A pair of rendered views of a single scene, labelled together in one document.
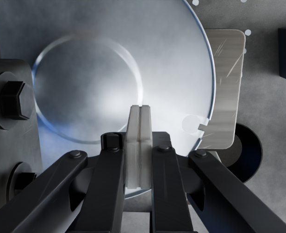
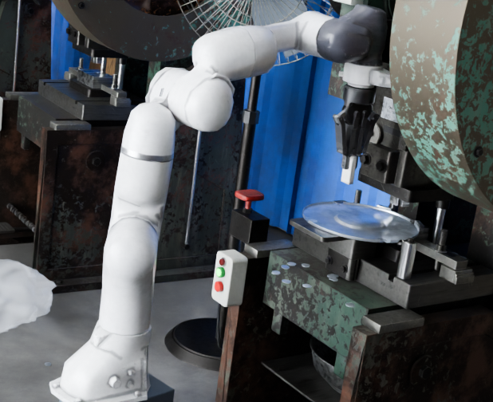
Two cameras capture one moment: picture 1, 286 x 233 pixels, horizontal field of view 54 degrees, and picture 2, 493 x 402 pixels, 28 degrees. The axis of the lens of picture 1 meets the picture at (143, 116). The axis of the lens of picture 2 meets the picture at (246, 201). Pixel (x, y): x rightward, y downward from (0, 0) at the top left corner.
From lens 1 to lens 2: 2.31 m
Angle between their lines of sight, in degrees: 58
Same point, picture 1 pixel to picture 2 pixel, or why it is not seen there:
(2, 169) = (372, 155)
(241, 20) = not seen: outside the picture
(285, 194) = not seen: outside the picture
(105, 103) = (350, 218)
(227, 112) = (303, 224)
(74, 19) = (384, 232)
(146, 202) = (273, 243)
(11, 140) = (375, 163)
